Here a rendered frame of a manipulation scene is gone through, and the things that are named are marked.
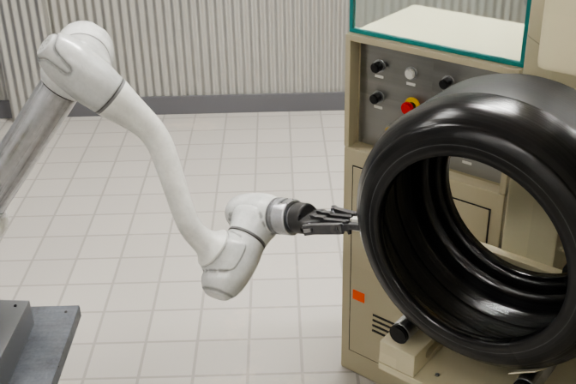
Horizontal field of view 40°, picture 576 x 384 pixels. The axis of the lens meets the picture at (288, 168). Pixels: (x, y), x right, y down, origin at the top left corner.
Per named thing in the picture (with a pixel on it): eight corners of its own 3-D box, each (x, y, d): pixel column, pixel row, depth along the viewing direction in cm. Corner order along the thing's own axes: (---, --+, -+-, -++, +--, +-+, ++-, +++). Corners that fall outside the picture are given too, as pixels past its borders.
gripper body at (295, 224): (281, 210, 187) (312, 213, 180) (303, 196, 192) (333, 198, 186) (288, 238, 189) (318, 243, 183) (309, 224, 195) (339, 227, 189)
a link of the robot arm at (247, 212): (297, 210, 200) (275, 255, 194) (253, 206, 210) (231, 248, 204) (275, 185, 193) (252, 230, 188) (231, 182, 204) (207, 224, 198)
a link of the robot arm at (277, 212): (285, 191, 196) (304, 193, 192) (293, 225, 199) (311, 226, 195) (262, 206, 190) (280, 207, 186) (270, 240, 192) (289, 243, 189)
